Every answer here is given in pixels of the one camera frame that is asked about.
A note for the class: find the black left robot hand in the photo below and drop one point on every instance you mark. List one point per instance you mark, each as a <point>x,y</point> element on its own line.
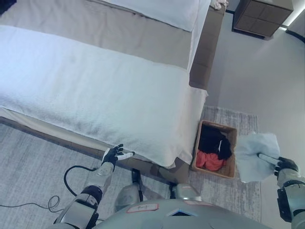
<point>110,155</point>

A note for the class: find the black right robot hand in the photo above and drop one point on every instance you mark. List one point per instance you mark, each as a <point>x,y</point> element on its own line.
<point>287,164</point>

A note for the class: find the white garment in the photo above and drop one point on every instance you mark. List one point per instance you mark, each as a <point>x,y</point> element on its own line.
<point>252,152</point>

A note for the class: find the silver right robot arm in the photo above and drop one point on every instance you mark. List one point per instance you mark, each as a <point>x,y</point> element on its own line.
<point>291,198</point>

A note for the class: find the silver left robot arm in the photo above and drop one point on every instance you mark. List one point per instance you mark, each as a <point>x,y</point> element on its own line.
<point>88,198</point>

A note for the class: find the brown wicker laundry basket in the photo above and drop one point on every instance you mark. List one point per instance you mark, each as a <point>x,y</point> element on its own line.
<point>232,152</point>

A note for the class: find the white fluffy bed blanket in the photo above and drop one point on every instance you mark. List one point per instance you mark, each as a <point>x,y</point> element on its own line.
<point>95,88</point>

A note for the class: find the beige bed sheet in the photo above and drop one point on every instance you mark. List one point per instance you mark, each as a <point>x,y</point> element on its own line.
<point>107,26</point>

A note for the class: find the black left robot foot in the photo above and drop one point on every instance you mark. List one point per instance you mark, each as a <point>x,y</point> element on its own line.
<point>135,176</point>

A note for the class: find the silver left robot leg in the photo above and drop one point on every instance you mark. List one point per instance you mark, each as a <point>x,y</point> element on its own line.
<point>127,196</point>

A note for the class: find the silver robot leg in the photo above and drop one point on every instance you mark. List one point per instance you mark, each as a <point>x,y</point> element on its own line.
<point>127,196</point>
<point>186,190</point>

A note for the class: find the grey striped rug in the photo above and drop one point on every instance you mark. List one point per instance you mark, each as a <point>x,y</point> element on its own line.
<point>35,152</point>

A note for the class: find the black garment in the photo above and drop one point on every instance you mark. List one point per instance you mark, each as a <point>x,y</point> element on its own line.
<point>213,143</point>

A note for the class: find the red garment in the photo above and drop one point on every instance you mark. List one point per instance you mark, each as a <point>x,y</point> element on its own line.
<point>209,161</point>

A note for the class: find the silver right robot leg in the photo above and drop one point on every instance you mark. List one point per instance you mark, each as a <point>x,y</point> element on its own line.
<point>186,190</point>

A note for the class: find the grey robot torso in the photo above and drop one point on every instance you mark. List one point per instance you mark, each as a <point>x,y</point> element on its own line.
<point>181,215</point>

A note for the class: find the brown wooden nightstand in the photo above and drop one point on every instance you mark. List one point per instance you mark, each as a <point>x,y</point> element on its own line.
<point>261,19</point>

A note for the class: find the white duvet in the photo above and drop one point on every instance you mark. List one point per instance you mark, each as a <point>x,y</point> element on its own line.
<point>166,12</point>

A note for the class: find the crumpled cream cloth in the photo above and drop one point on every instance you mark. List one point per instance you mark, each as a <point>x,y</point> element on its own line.
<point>219,3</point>

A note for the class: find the brown upholstered bed frame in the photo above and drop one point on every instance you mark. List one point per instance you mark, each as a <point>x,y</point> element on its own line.
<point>206,52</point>

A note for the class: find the glowing wall light strip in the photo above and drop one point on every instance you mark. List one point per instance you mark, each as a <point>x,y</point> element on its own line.
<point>291,19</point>

